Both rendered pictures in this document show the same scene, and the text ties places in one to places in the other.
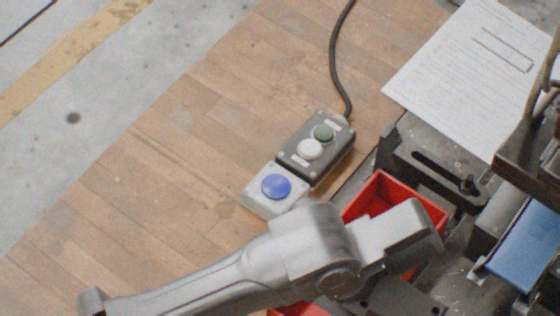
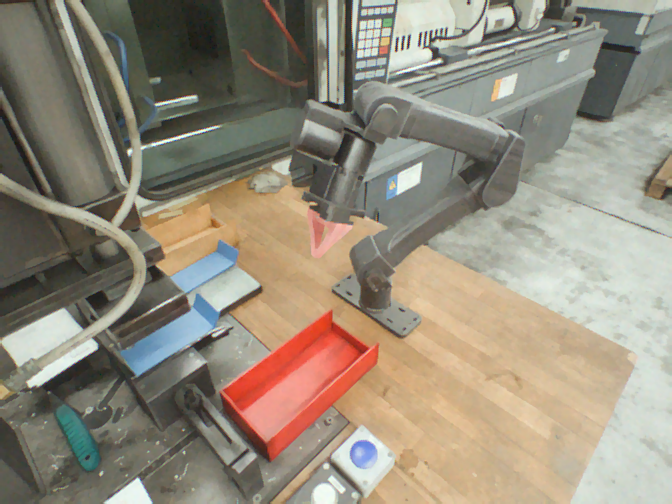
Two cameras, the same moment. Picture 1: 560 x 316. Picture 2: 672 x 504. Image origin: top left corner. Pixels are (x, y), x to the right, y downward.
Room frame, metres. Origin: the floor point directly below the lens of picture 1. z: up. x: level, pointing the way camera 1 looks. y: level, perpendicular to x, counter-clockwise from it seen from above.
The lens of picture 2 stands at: (1.18, 0.02, 1.52)
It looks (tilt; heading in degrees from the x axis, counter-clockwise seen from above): 38 degrees down; 192
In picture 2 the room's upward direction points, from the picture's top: straight up
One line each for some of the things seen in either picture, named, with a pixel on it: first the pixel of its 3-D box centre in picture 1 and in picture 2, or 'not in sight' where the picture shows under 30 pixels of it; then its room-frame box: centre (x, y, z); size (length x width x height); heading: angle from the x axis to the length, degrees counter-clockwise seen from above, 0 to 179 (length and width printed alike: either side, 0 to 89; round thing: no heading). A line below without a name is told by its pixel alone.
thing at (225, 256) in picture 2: not in sight; (203, 265); (0.56, -0.42, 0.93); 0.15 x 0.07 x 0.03; 152
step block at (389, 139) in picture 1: (400, 159); (238, 462); (0.95, -0.17, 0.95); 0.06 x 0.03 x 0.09; 58
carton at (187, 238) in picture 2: not in sight; (178, 245); (0.50, -0.51, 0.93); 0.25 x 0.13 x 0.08; 148
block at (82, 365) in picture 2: not in sight; (55, 355); (0.83, -0.57, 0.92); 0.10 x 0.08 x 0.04; 58
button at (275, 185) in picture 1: (275, 188); (363, 455); (0.90, 0.00, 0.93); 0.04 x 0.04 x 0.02
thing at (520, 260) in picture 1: (531, 243); (170, 331); (0.80, -0.34, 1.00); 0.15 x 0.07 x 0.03; 148
